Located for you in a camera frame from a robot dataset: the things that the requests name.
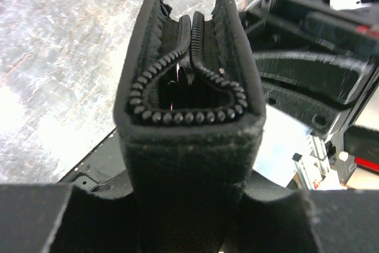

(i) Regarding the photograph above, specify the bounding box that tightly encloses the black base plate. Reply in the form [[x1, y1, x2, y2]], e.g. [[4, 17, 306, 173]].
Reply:
[[59, 129, 126, 191]]

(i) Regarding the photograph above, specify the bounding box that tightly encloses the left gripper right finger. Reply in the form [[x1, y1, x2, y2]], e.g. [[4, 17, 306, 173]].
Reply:
[[224, 171, 378, 252]]

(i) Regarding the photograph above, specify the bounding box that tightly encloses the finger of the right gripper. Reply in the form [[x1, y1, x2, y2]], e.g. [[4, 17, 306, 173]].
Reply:
[[262, 82, 343, 139], [254, 52, 370, 105]]

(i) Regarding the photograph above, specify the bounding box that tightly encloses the black zipper tool case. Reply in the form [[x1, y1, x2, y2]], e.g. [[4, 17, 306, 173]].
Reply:
[[114, 0, 266, 252]]

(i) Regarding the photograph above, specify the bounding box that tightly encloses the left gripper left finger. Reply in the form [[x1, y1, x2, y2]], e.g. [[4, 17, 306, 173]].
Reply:
[[1, 175, 139, 252]]

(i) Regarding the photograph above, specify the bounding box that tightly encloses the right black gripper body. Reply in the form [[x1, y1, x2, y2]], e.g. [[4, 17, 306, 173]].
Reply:
[[240, 0, 378, 140]]

